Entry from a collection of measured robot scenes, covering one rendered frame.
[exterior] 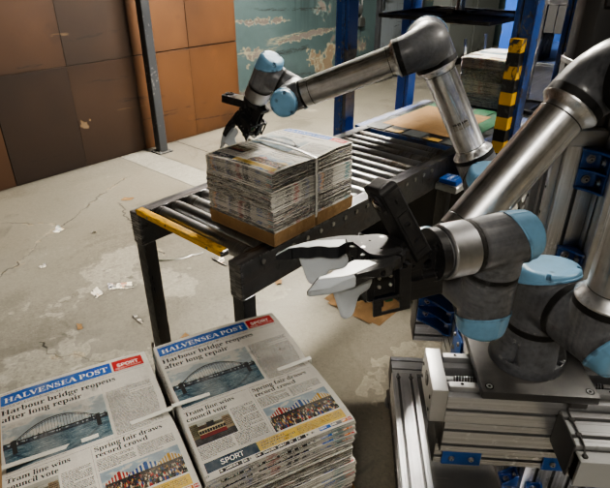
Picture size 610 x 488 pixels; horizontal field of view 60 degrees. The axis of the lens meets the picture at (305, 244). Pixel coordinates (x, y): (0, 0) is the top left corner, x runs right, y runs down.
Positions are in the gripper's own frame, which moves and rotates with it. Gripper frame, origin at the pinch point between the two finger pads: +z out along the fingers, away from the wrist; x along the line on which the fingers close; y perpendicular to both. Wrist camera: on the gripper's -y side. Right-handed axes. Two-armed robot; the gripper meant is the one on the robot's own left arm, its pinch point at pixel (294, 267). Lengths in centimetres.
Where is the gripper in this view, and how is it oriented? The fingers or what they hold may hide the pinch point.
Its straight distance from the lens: 62.9
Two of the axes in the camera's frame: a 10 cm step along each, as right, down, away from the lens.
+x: -3.6, -3.3, 8.7
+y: 0.5, 9.3, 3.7
